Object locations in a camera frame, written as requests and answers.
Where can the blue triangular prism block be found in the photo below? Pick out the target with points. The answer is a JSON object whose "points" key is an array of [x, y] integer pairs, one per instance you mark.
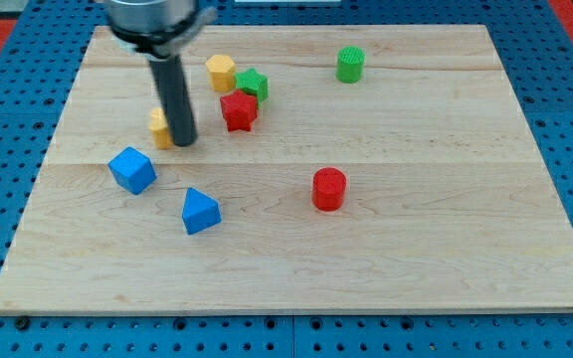
{"points": [[199, 212]]}

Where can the yellow hexagon block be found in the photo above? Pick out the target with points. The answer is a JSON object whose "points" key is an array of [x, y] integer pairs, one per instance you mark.
{"points": [[221, 72]]}

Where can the green star block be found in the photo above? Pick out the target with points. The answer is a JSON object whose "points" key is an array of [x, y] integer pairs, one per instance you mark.
{"points": [[254, 83]]}

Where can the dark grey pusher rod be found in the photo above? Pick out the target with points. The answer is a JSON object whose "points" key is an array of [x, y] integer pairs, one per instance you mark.
{"points": [[171, 86]]}

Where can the yellow heart block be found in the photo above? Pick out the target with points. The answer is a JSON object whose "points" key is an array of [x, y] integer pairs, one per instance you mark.
{"points": [[158, 128]]}

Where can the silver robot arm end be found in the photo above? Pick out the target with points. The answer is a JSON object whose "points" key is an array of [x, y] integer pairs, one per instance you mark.
{"points": [[156, 29]]}

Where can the green cylinder block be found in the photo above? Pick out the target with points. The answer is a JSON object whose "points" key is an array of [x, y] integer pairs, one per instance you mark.
{"points": [[349, 65]]}

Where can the red star block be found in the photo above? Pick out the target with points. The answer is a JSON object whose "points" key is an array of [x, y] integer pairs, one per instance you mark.
{"points": [[239, 110]]}

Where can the light wooden board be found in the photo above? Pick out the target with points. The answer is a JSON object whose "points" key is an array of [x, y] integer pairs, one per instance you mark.
{"points": [[448, 209]]}

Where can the red cylinder block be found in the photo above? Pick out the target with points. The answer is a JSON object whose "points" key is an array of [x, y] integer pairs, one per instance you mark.
{"points": [[328, 189]]}

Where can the blue cube block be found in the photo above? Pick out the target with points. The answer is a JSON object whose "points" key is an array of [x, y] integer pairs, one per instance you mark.
{"points": [[132, 170]]}

